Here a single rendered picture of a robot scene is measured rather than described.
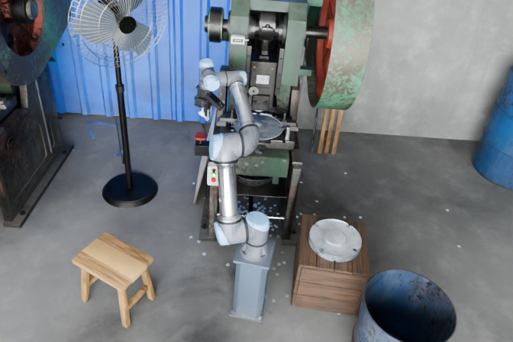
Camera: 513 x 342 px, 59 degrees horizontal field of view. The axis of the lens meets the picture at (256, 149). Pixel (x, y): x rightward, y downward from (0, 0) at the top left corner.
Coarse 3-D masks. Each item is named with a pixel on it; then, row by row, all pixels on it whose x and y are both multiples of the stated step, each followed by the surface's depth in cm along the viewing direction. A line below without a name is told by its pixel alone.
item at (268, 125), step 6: (264, 114) 280; (258, 120) 274; (264, 120) 275; (270, 120) 276; (276, 120) 276; (234, 126) 267; (258, 126) 268; (264, 126) 268; (270, 126) 270; (276, 126) 270; (264, 132) 264; (270, 132) 264; (276, 132) 265; (264, 138) 258; (270, 138) 258
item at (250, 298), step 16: (272, 240) 239; (240, 256) 228; (272, 256) 231; (240, 272) 231; (256, 272) 229; (240, 288) 238; (256, 288) 236; (240, 304) 246; (256, 304) 243; (256, 320) 249
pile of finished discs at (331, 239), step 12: (312, 228) 258; (324, 228) 259; (336, 228) 260; (348, 228) 260; (312, 240) 250; (324, 240) 251; (336, 240) 251; (348, 240) 252; (360, 240) 253; (324, 252) 244; (336, 252) 245; (348, 252) 245
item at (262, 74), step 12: (252, 60) 251; (264, 60) 252; (276, 60) 253; (252, 72) 254; (264, 72) 254; (252, 84) 258; (264, 84) 258; (252, 96) 261; (264, 96) 259; (264, 108) 263
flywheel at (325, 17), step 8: (328, 0) 266; (320, 8) 277; (328, 8) 268; (320, 16) 275; (328, 16) 266; (320, 24) 277; (328, 24) 245; (328, 32) 244; (320, 40) 279; (328, 40) 244; (320, 48) 279; (328, 48) 251; (320, 56) 278; (328, 56) 259; (320, 64) 276; (320, 72) 273; (320, 80) 268; (320, 88) 258; (320, 96) 256
